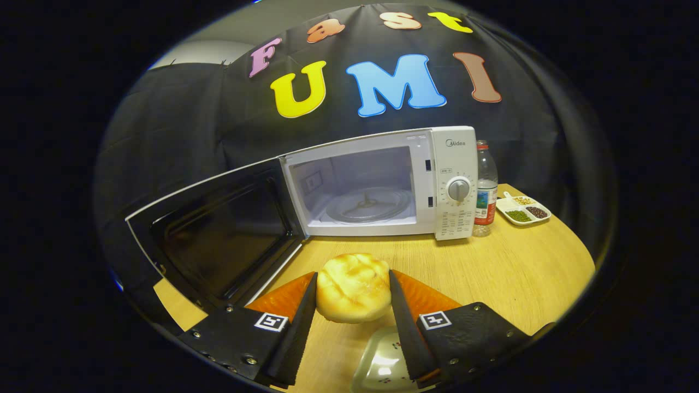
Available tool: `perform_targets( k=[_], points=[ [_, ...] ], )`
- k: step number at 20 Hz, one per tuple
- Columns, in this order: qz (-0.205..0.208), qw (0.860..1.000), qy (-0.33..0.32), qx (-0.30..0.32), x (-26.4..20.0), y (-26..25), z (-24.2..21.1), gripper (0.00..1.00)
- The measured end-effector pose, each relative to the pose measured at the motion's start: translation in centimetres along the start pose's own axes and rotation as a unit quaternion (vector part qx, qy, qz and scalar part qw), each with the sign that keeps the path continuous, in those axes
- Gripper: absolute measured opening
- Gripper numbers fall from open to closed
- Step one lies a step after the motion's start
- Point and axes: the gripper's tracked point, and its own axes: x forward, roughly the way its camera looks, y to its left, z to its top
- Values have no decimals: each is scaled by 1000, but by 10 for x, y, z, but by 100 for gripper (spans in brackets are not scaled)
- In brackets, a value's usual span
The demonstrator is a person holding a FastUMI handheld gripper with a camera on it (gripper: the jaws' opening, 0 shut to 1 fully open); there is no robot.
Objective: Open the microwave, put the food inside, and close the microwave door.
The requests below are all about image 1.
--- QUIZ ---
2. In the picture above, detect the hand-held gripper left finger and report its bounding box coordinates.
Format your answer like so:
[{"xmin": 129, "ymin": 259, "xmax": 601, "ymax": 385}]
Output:
[{"xmin": 177, "ymin": 271, "xmax": 318, "ymax": 389}]

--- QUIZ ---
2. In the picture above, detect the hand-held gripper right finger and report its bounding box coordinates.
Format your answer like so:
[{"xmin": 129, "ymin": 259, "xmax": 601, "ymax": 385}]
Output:
[{"xmin": 389, "ymin": 269, "xmax": 538, "ymax": 389}]

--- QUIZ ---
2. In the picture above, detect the golden bread bun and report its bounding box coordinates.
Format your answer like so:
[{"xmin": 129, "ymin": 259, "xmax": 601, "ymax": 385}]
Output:
[{"xmin": 316, "ymin": 253, "xmax": 393, "ymax": 324}]

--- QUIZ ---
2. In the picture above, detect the white microwave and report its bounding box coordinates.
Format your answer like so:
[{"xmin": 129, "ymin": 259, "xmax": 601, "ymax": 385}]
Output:
[{"xmin": 125, "ymin": 126, "xmax": 479, "ymax": 314}]

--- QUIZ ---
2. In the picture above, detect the glass dish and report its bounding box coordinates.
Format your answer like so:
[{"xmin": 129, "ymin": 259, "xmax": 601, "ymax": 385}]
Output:
[{"xmin": 351, "ymin": 326, "xmax": 421, "ymax": 393}]

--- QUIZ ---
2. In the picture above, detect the glass turntable plate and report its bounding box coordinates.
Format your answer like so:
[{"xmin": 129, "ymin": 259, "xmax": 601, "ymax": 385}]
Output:
[{"xmin": 326, "ymin": 187, "xmax": 411, "ymax": 224}]

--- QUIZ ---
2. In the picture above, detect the white divided bean tray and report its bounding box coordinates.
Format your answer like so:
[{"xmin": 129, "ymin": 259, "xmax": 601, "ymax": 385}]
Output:
[{"xmin": 496, "ymin": 191, "xmax": 552, "ymax": 226}]

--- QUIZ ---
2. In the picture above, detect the clear water bottle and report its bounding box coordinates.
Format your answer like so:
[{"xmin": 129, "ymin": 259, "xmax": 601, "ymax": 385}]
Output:
[{"xmin": 473, "ymin": 140, "xmax": 499, "ymax": 237}]

